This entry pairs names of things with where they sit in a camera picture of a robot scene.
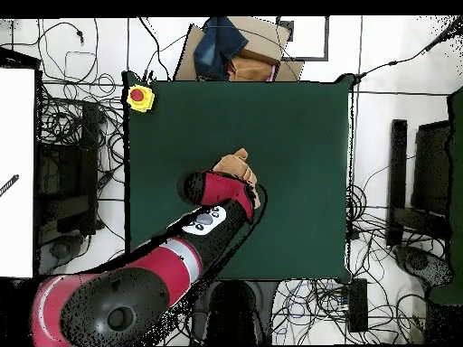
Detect tan terry towel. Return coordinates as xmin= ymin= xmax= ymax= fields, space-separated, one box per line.
xmin=212 ymin=147 xmax=261 ymax=210

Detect dark green table cloth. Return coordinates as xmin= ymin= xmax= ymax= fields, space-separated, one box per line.
xmin=121 ymin=70 xmax=355 ymax=285

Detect folded tan towel in box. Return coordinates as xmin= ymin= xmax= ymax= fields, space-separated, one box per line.
xmin=228 ymin=56 xmax=276 ymax=83

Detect yellow emergency stop button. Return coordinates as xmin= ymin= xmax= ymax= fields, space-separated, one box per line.
xmin=126 ymin=84 xmax=156 ymax=113

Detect blue denim jeans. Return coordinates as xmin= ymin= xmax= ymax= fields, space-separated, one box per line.
xmin=193 ymin=16 xmax=250 ymax=81

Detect brown cardboard box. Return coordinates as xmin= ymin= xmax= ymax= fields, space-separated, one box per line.
xmin=173 ymin=15 xmax=305 ymax=82

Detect black equipment rack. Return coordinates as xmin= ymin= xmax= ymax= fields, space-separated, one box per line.
xmin=33 ymin=100 xmax=102 ymax=243

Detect black upright bar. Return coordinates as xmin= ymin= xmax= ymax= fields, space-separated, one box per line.
xmin=385 ymin=118 xmax=408 ymax=248

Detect black power strip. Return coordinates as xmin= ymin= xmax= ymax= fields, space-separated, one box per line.
xmin=347 ymin=277 xmax=369 ymax=333

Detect black stand base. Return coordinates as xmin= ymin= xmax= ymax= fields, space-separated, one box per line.
xmin=393 ymin=244 xmax=455 ymax=290
xmin=37 ymin=234 xmax=86 ymax=276

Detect black box unit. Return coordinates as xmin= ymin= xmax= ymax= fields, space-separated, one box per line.
xmin=411 ymin=120 xmax=453 ymax=218

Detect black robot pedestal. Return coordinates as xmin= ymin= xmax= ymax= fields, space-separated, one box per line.
xmin=191 ymin=279 xmax=272 ymax=346

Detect black rectangular frame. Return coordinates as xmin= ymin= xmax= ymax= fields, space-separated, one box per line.
xmin=276 ymin=15 xmax=329 ymax=61

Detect long black cable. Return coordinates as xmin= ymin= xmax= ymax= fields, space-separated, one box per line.
xmin=352 ymin=15 xmax=463 ymax=86

